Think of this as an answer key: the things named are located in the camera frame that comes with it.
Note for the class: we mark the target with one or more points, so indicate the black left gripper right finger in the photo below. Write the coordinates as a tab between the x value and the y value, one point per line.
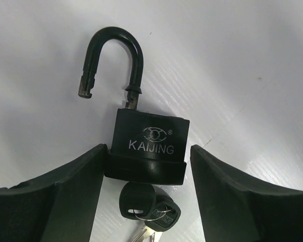
235	206

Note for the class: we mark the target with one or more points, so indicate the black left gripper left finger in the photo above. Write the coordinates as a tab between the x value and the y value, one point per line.
59	205

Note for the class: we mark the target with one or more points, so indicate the black-headed key bunch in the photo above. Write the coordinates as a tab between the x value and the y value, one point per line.
151	205

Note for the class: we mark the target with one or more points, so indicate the black Kaijing padlock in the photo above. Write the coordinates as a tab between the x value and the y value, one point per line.
146	148

